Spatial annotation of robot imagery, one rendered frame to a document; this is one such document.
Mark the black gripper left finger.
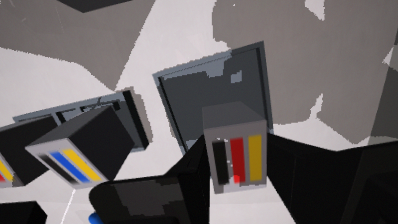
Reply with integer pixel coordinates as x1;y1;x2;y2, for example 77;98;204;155
88;135;210;224

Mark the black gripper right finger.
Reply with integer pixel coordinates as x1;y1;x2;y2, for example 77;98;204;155
267;133;398;224

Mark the black box with blue and yellow stripes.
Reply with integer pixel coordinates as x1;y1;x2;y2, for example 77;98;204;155
25;106;135;190

